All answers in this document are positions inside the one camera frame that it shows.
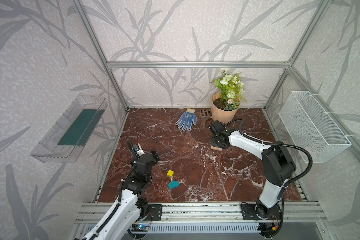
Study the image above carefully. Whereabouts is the blue dotted work glove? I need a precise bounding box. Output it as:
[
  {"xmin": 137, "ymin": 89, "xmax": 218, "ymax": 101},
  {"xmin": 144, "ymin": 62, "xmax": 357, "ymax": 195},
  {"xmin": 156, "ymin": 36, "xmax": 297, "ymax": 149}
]
[{"xmin": 176, "ymin": 108, "xmax": 197, "ymax": 131}]

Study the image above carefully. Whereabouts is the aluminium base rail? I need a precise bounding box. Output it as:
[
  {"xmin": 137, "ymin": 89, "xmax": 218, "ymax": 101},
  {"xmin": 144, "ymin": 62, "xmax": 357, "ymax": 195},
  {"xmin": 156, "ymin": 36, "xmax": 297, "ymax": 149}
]
[{"xmin": 75, "ymin": 202, "xmax": 328, "ymax": 224}]

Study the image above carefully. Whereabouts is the teal block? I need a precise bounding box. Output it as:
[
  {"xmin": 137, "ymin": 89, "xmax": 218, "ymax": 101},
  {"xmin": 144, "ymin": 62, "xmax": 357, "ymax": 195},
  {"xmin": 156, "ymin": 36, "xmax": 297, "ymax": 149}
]
[{"xmin": 168, "ymin": 181, "xmax": 180, "ymax": 190}]

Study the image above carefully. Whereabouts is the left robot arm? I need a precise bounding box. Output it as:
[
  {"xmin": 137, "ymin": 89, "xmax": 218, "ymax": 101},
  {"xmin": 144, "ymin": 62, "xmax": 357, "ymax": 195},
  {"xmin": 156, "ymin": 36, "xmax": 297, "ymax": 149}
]
[{"xmin": 82, "ymin": 140, "xmax": 160, "ymax": 240}]

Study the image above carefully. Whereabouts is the brown slotted plastic scoop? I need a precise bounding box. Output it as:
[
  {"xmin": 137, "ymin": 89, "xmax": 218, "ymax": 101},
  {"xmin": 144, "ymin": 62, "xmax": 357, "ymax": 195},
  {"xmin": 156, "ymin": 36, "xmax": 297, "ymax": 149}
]
[{"xmin": 200, "ymin": 109, "xmax": 212, "ymax": 128}]

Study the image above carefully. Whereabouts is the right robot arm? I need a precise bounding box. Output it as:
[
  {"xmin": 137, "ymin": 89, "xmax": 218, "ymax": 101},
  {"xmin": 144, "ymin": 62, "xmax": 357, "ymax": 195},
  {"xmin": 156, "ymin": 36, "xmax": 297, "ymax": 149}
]
[{"xmin": 209, "ymin": 121, "xmax": 313, "ymax": 220}]

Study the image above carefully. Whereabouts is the pink block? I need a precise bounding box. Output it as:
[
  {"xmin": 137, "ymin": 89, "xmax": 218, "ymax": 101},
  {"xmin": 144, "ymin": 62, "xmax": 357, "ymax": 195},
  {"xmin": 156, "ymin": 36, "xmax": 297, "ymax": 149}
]
[{"xmin": 211, "ymin": 146, "xmax": 223, "ymax": 151}]

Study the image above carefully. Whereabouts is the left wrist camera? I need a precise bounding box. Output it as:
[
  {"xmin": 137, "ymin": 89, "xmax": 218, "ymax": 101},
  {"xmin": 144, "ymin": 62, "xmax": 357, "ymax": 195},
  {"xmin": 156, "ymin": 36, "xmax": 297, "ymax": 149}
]
[{"xmin": 133, "ymin": 144, "xmax": 145, "ymax": 157}]

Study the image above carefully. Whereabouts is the white wire mesh basket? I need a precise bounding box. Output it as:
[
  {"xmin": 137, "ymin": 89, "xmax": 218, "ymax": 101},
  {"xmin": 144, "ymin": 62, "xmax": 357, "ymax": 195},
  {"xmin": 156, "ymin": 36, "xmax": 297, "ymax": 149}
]
[{"xmin": 279, "ymin": 91, "xmax": 352, "ymax": 163}]

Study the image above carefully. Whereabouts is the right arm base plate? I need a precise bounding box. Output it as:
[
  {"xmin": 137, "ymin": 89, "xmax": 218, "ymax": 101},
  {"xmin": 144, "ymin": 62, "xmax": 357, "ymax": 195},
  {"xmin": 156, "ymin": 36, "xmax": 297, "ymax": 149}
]
[{"xmin": 240, "ymin": 201, "xmax": 283, "ymax": 220}]

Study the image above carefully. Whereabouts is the flower pot with plant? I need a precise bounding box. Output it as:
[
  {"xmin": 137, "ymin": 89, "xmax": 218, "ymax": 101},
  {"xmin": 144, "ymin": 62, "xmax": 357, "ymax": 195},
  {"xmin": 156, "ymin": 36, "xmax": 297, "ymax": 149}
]
[{"xmin": 212, "ymin": 70, "xmax": 244, "ymax": 124}]

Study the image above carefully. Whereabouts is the green circuit board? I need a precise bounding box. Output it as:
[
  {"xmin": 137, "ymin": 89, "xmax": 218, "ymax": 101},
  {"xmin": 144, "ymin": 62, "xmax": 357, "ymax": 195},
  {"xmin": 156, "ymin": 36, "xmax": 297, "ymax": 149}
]
[{"xmin": 132, "ymin": 223, "xmax": 150, "ymax": 232}]

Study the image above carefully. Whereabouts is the clear plastic wall shelf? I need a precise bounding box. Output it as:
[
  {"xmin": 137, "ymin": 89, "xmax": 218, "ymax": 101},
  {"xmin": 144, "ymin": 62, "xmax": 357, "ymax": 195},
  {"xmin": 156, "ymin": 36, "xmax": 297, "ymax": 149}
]
[{"xmin": 31, "ymin": 94, "xmax": 108, "ymax": 163}]

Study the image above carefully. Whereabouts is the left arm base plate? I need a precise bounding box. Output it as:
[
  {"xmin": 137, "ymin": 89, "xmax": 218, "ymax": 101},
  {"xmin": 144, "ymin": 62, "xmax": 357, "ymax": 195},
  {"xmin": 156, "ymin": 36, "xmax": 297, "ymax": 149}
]
[{"xmin": 144, "ymin": 204, "xmax": 163, "ymax": 221}]

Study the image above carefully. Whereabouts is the yellow cube block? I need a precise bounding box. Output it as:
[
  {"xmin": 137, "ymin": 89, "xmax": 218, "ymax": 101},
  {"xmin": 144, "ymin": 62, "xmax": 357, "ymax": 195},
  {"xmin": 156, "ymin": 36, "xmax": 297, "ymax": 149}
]
[{"xmin": 167, "ymin": 170, "xmax": 174, "ymax": 178}]

